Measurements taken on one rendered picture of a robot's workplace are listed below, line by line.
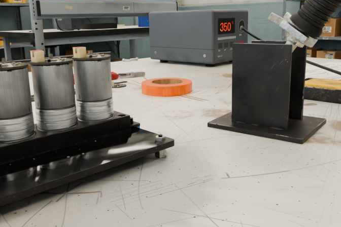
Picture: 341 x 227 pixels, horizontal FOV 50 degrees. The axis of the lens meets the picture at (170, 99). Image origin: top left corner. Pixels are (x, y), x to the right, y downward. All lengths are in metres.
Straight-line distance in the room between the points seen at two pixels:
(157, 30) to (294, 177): 0.53
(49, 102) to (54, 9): 2.50
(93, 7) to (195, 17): 2.26
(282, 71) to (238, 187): 0.11
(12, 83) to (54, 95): 0.03
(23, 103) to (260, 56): 0.16
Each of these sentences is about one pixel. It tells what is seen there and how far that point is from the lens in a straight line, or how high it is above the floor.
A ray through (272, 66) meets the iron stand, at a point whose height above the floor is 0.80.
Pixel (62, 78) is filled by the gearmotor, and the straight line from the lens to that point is 0.23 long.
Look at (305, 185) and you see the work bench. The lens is 0.21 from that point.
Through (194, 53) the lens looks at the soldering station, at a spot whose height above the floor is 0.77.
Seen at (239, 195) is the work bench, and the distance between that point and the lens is 0.19.
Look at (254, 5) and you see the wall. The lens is 5.55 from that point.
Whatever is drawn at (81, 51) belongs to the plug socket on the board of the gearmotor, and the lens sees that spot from 0.24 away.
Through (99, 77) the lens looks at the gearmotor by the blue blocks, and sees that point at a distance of 0.24.
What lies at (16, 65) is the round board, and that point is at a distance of 0.22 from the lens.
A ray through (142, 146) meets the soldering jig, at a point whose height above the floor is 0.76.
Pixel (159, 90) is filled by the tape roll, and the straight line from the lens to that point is 0.41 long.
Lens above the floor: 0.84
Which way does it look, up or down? 13 degrees down
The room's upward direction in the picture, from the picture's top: 1 degrees counter-clockwise
